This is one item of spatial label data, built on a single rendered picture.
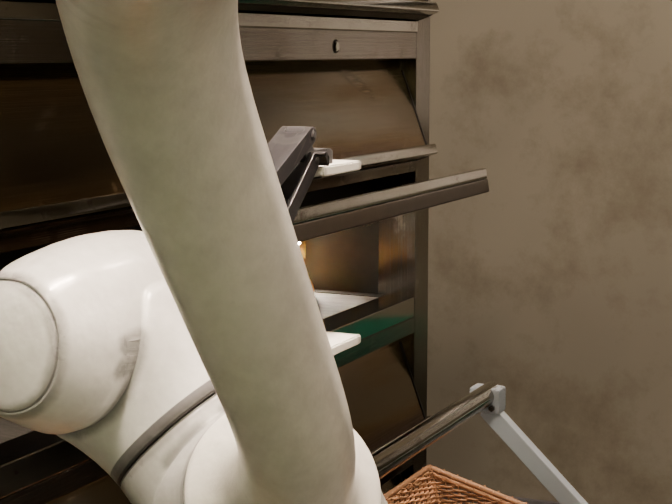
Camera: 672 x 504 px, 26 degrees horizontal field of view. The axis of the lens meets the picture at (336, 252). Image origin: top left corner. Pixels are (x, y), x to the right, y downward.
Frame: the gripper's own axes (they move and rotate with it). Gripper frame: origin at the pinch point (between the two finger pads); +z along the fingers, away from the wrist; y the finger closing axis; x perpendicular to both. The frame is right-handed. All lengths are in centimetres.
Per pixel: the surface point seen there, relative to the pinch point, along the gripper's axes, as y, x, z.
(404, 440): 32, -18, 59
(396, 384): 46, -55, 146
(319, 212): 7, -40, 82
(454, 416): 32, -17, 75
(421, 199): 9, -40, 120
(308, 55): -15, -54, 108
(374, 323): 33, -54, 135
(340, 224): 9, -40, 88
